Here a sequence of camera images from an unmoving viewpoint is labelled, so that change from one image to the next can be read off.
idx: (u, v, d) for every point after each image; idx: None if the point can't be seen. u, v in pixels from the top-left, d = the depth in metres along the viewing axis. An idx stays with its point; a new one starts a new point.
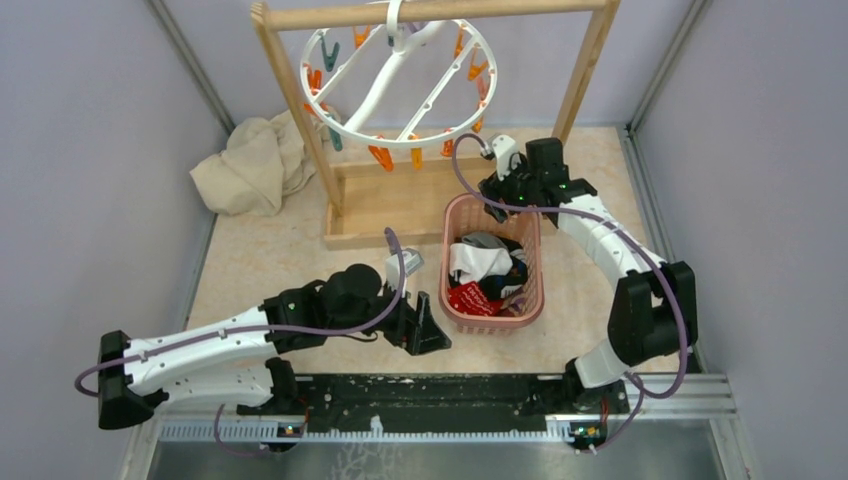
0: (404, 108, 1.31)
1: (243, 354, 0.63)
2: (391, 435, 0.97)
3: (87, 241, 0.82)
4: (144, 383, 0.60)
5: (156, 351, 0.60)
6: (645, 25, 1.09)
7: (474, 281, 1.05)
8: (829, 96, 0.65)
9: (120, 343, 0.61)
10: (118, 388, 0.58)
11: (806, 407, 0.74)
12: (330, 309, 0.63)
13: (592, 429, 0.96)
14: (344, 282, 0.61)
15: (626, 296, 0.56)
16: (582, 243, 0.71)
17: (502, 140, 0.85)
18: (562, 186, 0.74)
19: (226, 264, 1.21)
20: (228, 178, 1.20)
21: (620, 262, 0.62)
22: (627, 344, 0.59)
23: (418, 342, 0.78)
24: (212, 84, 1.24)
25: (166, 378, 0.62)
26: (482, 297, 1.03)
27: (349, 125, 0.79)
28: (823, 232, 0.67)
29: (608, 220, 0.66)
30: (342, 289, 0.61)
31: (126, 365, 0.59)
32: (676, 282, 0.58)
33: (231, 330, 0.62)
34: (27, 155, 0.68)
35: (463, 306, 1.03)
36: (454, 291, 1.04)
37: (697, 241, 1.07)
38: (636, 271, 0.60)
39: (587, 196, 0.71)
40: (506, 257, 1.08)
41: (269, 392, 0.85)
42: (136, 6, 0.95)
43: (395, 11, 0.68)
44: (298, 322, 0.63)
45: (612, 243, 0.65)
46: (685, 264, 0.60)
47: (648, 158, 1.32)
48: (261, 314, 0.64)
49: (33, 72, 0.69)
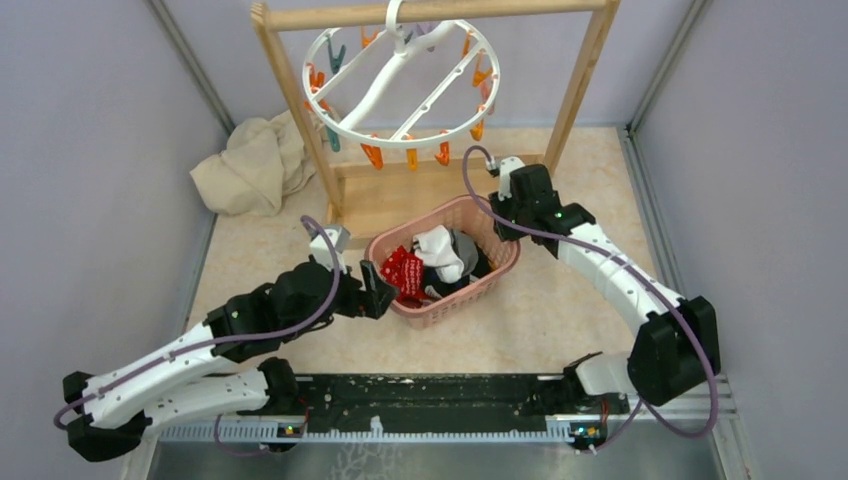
0: (403, 108, 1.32)
1: (199, 371, 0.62)
2: (391, 435, 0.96)
3: (88, 240, 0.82)
4: (107, 417, 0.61)
5: (108, 387, 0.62)
6: (646, 25, 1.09)
7: (418, 257, 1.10)
8: (829, 97, 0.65)
9: (78, 383, 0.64)
10: (80, 427, 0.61)
11: (807, 407, 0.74)
12: (280, 311, 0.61)
13: (592, 429, 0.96)
14: (290, 282, 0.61)
15: (650, 343, 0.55)
16: (588, 274, 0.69)
17: (512, 161, 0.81)
18: (558, 215, 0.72)
19: (226, 264, 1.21)
20: (228, 178, 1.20)
21: (638, 304, 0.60)
22: (653, 385, 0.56)
23: (377, 303, 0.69)
24: (213, 84, 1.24)
25: (132, 407, 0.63)
26: (414, 278, 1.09)
27: (345, 124, 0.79)
28: (824, 232, 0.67)
29: (615, 254, 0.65)
30: (290, 290, 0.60)
31: (86, 404, 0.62)
32: (697, 319, 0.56)
33: (175, 352, 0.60)
34: (27, 155, 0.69)
35: (396, 272, 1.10)
36: (401, 256, 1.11)
37: (697, 241, 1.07)
38: (656, 313, 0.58)
39: (587, 226, 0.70)
40: (457, 268, 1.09)
41: (264, 393, 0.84)
42: (136, 6, 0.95)
43: (395, 11, 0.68)
44: (246, 329, 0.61)
45: (623, 280, 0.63)
46: (702, 298, 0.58)
47: (648, 158, 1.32)
48: (206, 329, 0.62)
49: (34, 72, 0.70)
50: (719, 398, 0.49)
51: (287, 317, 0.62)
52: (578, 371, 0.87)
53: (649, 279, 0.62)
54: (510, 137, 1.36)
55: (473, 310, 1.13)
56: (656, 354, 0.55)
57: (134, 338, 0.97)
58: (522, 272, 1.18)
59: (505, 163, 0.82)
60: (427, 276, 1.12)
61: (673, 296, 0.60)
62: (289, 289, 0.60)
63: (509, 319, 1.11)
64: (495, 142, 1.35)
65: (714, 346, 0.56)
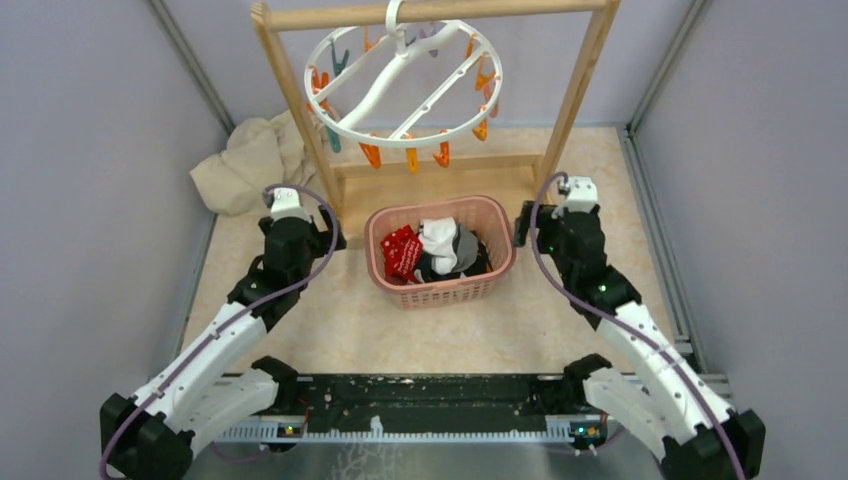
0: (403, 108, 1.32)
1: (241, 342, 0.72)
2: (391, 436, 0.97)
3: (88, 240, 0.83)
4: (175, 413, 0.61)
5: (167, 382, 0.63)
6: (646, 26, 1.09)
7: (419, 238, 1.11)
8: (829, 97, 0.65)
9: (125, 403, 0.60)
10: (156, 426, 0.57)
11: (808, 408, 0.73)
12: (283, 265, 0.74)
13: (592, 429, 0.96)
14: (279, 238, 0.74)
15: (696, 457, 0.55)
16: (631, 360, 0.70)
17: (587, 188, 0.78)
18: (601, 287, 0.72)
19: (227, 264, 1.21)
20: (228, 178, 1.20)
21: (683, 410, 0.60)
22: None
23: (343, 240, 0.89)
24: (213, 85, 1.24)
25: (189, 403, 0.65)
26: (405, 259, 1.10)
27: (344, 123, 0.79)
28: (824, 231, 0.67)
29: (664, 349, 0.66)
30: (281, 243, 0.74)
31: (148, 408, 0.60)
32: (746, 434, 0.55)
33: (221, 327, 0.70)
34: (27, 156, 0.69)
35: (391, 248, 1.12)
36: (401, 236, 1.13)
37: (696, 241, 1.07)
38: (702, 425, 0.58)
39: (632, 306, 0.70)
40: (449, 262, 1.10)
41: (273, 381, 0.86)
42: (136, 6, 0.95)
43: (395, 11, 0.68)
44: (267, 292, 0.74)
45: (670, 381, 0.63)
46: (752, 411, 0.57)
47: (648, 158, 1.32)
48: (234, 306, 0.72)
49: (34, 73, 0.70)
50: None
51: (292, 268, 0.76)
52: (584, 384, 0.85)
53: (697, 384, 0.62)
54: (510, 137, 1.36)
55: (473, 310, 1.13)
56: (701, 467, 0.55)
57: (134, 338, 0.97)
58: (522, 273, 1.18)
59: (579, 186, 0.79)
60: (419, 259, 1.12)
61: (722, 409, 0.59)
62: (277, 241, 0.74)
63: (509, 319, 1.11)
64: (495, 142, 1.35)
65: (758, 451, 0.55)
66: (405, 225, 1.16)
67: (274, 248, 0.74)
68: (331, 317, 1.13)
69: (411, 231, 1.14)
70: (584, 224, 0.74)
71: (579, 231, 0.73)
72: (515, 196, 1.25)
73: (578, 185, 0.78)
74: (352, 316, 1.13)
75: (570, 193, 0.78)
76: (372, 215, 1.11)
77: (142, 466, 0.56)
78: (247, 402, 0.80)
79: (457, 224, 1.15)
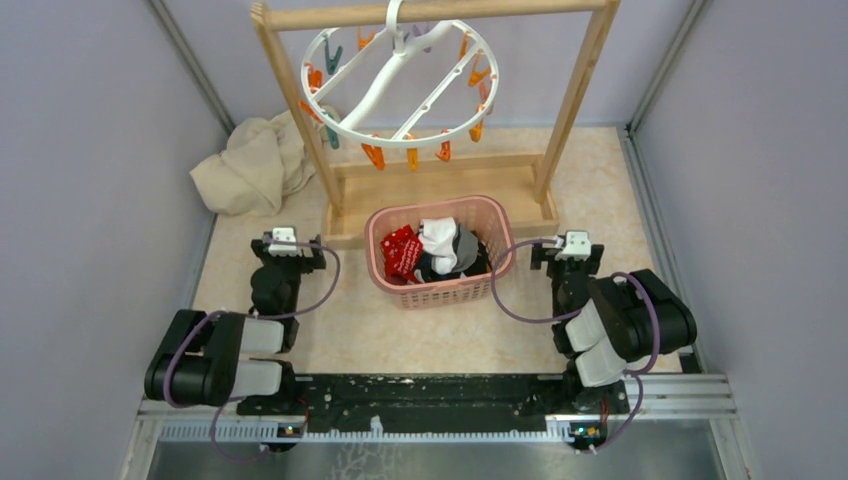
0: (404, 109, 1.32)
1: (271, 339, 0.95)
2: (391, 435, 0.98)
3: (87, 240, 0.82)
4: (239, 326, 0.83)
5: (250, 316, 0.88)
6: (644, 26, 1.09)
7: (419, 238, 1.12)
8: (832, 96, 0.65)
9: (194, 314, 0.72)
10: (230, 324, 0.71)
11: (808, 410, 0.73)
12: (275, 306, 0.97)
13: (592, 429, 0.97)
14: (262, 289, 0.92)
15: (602, 299, 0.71)
16: (583, 331, 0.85)
17: (582, 243, 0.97)
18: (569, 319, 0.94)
19: (227, 264, 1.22)
20: (228, 178, 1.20)
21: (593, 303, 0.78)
22: (616, 334, 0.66)
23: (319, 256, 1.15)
24: (213, 85, 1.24)
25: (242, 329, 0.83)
26: (406, 261, 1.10)
27: (345, 124, 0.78)
28: (826, 233, 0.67)
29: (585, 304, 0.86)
30: (267, 294, 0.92)
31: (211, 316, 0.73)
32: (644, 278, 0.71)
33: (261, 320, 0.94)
34: (25, 158, 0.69)
35: (392, 247, 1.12)
36: (400, 236, 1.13)
37: (697, 240, 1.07)
38: (624, 285, 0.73)
39: (573, 330, 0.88)
40: (449, 262, 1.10)
41: (279, 364, 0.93)
42: (135, 6, 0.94)
43: (395, 11, 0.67)
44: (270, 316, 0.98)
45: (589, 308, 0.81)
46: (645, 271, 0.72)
47: (648, 158, 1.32)
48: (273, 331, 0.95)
49: (32, 75, 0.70)
50: (650, 306, 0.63)
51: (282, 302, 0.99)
52: (578, 364, 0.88)
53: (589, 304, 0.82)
54: (510, 136, 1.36)
55: (473, 310, 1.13)
56: (606, 301, 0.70)
57: (135, 338, 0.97)
58: (522, 273, 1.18)
59: (579, 243, 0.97)
60: (419, 259, 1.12)
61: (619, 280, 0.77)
62: (265, 294, 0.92)
63: (509, 319, 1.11)
64: (495, 142, 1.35)
65: (665, 289, 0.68)
66: (405, 225, 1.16)
67: (261, 299, 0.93)
68: (331, 317, 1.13)
69: (410, 229, 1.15)
70: (579, 287, 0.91)
71: (576, 293, 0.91)
72: (515, 196, 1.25)
73: (573, 240, 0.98)
74: (352, 317, 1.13)
75: (568, 247, 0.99)
76: (372, 215, 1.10)
77: (212, 349, 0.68)
78: (261, 367, 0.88)
79: (457, 224, 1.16)
